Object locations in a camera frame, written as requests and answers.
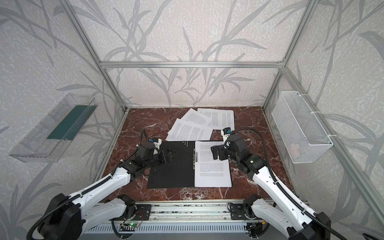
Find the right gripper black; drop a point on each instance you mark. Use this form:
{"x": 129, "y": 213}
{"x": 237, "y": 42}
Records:
{"x": 220, "y": 151}

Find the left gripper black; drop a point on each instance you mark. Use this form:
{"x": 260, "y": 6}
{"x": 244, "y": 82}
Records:
{"x": 160, "y": 155}

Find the folder white cover black inside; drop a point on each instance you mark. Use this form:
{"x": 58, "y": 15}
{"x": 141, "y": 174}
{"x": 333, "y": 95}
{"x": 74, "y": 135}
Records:
{"x": 179, "y": 172}

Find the printed sheet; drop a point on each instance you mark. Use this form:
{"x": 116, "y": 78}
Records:
{"x": 220, "y": 118}
{"x": 195, "y": 117}
{"x": 188, "y": 131}
{"x": 211, "y": 173}

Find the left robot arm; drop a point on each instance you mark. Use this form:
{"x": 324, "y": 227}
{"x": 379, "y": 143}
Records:
{"x": 68, "y": 217}

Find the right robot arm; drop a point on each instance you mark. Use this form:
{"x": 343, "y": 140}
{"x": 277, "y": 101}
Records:
{"x": 291, "y": 216}

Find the metal folder clip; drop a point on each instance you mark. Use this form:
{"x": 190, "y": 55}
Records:
{"x": 195, "y": 158}

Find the printed sheet under pile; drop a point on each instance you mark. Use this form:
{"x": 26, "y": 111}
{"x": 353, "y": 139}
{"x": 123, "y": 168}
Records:
{"x": 195, "y": 117}

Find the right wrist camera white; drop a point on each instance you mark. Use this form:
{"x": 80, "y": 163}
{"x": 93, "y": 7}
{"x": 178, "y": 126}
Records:
{"x": 226, "y": 132}

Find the aluminium front rail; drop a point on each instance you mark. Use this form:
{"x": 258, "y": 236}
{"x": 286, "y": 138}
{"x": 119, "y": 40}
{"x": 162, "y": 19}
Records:
{"x": 192, "y": 211}

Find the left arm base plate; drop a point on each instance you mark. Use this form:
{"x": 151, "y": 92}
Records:
{"x": 139, "y": 212}

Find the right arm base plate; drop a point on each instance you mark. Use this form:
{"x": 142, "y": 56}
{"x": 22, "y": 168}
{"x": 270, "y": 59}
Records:
{"x": 237, "y": 212}

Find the white wire mesh basket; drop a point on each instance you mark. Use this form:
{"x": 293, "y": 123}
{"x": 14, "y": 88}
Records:
{"x": 301, "y": 131}

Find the aluminium frame horizontal bar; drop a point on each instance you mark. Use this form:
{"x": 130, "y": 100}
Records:
{"x": 166, "y": 64}

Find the clear plastic wall tray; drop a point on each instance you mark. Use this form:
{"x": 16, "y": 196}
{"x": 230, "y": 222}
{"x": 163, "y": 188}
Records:
{"x": 48, "y": 141}

